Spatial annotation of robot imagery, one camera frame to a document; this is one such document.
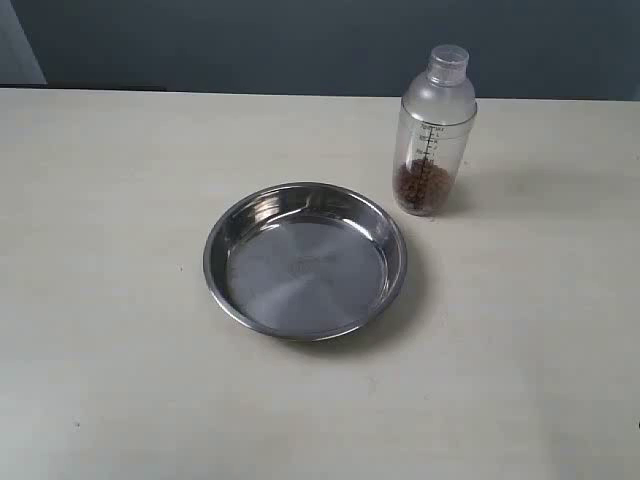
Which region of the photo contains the clear plastic shaker bottle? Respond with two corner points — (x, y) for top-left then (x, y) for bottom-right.
(392, 45), (478, 216)

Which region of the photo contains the round stainless steel tray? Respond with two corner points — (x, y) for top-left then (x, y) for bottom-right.
(203, 182), (408, 342)

